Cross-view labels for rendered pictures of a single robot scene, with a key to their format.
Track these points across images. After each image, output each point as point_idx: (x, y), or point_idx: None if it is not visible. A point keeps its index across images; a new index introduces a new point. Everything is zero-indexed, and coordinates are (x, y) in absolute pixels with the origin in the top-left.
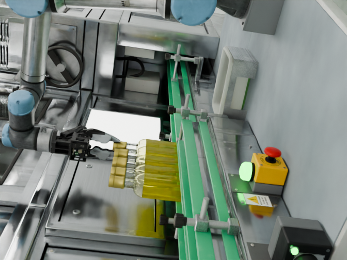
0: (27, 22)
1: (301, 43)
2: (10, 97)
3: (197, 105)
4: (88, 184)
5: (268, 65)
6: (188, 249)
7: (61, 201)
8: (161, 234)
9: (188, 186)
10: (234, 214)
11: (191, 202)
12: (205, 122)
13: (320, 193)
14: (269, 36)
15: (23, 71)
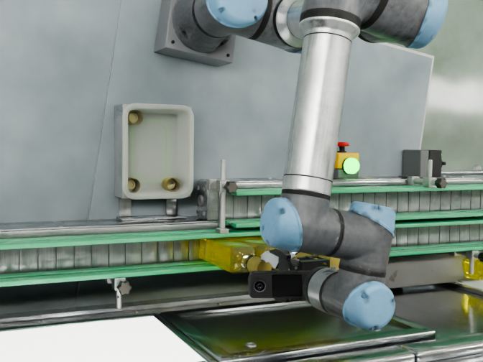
0: (347, 72)
1: (299, 59)
2: (391, 208)
3: (77, 226)
4: (302, 336)
5: (223, 99)
6: (423, 215)
7: (376, 335)
8: None
9: None
10: (397, 181)
11: (402, 188)
12: None
13: (392, 137)
14: (200, 72)
15: (332, 177)
